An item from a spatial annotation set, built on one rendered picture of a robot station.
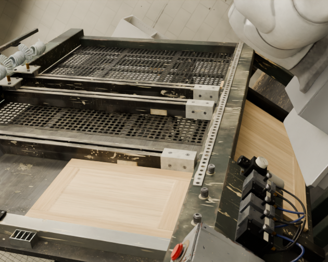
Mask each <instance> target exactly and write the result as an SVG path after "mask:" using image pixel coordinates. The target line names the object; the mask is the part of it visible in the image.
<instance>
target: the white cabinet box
mask: <svg viewBox="0 0 328 262"><path fill-rule="evenodd" d="M111 37H128V38H151V39H163V40H170V39H169V38H167V37H166V36H164V35H163V34H161V33H160V32H158V31H157V30H155V29H153V28H152V27H150V26H149V25H147V24H146V23H145V22H143V21H141V20H140V19H138V18H137V17H135V16H134V15H130V16H127V17H124V18H122V19H121V20H120V22H119V24H118V25H117V27H116V29H115V31H114V33H113V34H112V36H111Z"/></svg>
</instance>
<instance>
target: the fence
mask: <svg viewBox="0 0 328 262"><path fill-rule="evenodd" d="M16 229H18V230H24V231H31V232H37V236H38V239H39V240H43V241H50V242H56V243H61V244H68V245H74V246H80V247H86V248H92V249H96V250H102V251H108V252H114V253H120V254H126V255H132V256H138V257H144V258H150V259H156V260H162V261H163V260H164V257H165V254H166V251H167V249H168V246H169V243H170V240H171V239H167V238H161V237H154V236H150V235H143V234H137V233H130V232H124V231H118V230H111V229H104V228H97V227H91V226H85V225H78V224H72V223H67V222H61V221H54V220H48V219H41V218H35V217H28V216H22V215H15V214H9V213H6V215H5V216H4V217H3V218H2V219H1V220H0V233H3V234H9V235H12V234H13V233H14V232H15V231H16Z"/></svg>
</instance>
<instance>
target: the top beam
mask: <svg viewBox="0 0 328 262"><path fill-rule="evenodd" d="M83 35H84V32H83V29H73V28H71V29H69V30H68V31H66V32H64V33H63V34H61V35H59V36H57V37H56V38H54V39H53V40H51V41H49V42H48V43H46V44H45V46H46V49H45V51H44V52H43V53H42V54H41V55H39V56H32V57H33V58H32V61H30V62H28V63H29V65H30V66H34V65H37V66H41V67H40V68H39V74H40V73H42V72H43V71H45V70H46V69H48V68H49V67H50V66H52V65H53V64H54V63H56V62H57V61H59V60H60V59H61V58H63V57H64V56H66V55H67V54H68V53H70V52H71V51H73V50H74V49H76V48H77V47H78V46H80V45H81V44H80V37H82V36H83ZM9 75H10V77H19V78H22V74H21V73H18V72H13V73H12V74H9ZM3 100H4V95H3V89H2V86H0V102H1V101H3Z"/></svg>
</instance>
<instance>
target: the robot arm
mask: <svg viewBox="0 0 328 262"><path fill-rule="evenodd" d="M228 17H229V23H230V25H231V27H232V29H233V31H234V32H235V34H236V35H237V36H238V37H239V38H240V39H241V40H242V41H243V42H244V43H246V44H247V45H248V46H250V47H251V48H252V49H254V50H255V51H257V52H258V53H260V54H261V55H263V56H264V57H266V58H268V59H269V60H271V61H273V62H274V63H276V64H278V65H280V66H282V67H284V68H285V69H287V70H289V71H290V72H291V73H292V74H293V75H295V76H296V77H297V78H298V81H299V84H300V87H299V90H300V91H301V92H302V93H304V94H305V93H306V92H307V91H308V90H309V89H310V87H311V86H312V84H313V83H314V82H315V80H316V79H317V78H318V77H319V75H320V74H321V73H322V72H323V71H324V69H325V68H326V67H327V66H328V0H234V3H233V4H232V6H231V8H230V10H229V13H228ZM6 153H7V151H6V150H5V149H4V148H3V146H2V145H1V144H0V157H1V156H3V155H4V154H6Z"/></svg>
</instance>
